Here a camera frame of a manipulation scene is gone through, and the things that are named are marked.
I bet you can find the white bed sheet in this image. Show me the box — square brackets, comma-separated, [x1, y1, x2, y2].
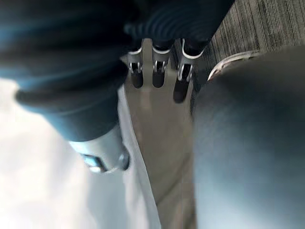
[0, 76, 161, 229]

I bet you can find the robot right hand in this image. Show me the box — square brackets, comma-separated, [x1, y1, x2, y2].
[0, 0, 236, 173]

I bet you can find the robot silver leg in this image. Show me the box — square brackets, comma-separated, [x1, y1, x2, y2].
[192, 45, 305, 229]

